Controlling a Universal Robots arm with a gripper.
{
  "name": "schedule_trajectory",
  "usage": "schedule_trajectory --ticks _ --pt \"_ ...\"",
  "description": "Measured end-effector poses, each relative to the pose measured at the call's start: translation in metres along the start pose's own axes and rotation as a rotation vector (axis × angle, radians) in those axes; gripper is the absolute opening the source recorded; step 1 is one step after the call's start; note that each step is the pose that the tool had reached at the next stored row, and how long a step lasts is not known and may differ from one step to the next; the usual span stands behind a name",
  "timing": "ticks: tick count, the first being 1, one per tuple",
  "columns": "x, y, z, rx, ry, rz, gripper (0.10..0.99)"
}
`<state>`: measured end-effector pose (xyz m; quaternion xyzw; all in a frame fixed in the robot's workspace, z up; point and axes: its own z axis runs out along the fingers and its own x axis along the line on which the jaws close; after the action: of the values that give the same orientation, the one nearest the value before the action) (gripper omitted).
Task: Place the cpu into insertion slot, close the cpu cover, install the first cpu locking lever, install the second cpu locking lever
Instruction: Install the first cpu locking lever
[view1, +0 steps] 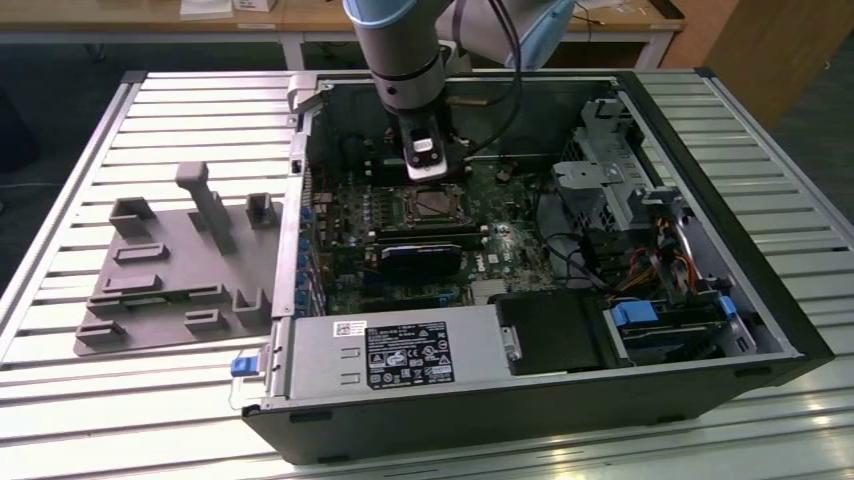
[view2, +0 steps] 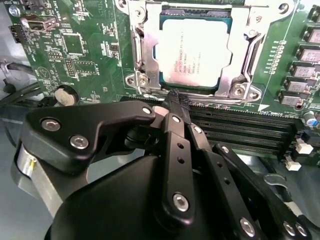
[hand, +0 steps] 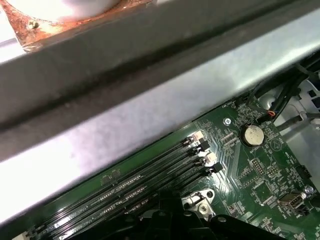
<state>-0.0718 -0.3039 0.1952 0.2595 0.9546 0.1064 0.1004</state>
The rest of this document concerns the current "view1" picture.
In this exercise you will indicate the wooden desk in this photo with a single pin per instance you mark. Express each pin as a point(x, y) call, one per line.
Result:
point(100, 20)

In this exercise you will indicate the silver chipset heatsink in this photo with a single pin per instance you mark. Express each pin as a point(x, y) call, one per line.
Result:
point(490, 291)

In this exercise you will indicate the white box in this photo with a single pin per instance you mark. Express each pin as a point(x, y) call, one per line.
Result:
point(203, 9)
point(254, 4)

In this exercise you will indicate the round coin battery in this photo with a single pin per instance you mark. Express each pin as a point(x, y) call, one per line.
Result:
point(503, 175)

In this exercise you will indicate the silver CPU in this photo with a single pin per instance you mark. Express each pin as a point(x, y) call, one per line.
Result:
point(434, 202)

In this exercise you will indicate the silver power supply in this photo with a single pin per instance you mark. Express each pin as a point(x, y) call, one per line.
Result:
point(314, 360)

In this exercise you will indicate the RAM slot with white latches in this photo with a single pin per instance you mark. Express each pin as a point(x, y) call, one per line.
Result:
point(427, 235)

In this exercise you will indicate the black and white rating label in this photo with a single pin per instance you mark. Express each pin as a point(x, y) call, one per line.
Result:
point(407, 355)

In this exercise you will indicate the small white barcode sticker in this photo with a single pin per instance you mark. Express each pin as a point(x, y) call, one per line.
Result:
point(347, 329)

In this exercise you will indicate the brown wooden cabinet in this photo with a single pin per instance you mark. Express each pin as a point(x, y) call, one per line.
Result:
point(767, 60)

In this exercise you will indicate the blue plastic latch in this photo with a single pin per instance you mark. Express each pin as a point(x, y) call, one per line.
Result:
point(242, 365)

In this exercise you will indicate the CPU socket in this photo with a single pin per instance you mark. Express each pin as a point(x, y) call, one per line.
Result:
point(434, 220)

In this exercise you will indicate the black plastic drive shroud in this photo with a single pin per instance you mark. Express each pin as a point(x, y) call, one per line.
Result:
point(554, 330)

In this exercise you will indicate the green motherboard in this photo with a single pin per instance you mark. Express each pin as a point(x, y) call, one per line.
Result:
point(514, 250)

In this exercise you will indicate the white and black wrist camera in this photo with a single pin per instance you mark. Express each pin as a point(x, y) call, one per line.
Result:
point(424, 155)

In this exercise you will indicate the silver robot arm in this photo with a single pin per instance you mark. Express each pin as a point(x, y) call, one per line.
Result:
point(400, 50)

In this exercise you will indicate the grey parts rack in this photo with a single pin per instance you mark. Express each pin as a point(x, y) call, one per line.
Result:
point(167, 250)

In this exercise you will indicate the blue disk carrier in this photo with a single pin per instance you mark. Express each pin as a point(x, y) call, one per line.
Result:
point(634, 312)

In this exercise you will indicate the black and silver PC case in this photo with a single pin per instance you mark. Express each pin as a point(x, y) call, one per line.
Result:
point(467, 425)

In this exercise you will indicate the metal drive cage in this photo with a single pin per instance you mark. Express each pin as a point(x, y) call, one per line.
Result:
point(601, 175)

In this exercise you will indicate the black graphics card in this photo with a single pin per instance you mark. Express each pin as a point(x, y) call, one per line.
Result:
point(420, 260)

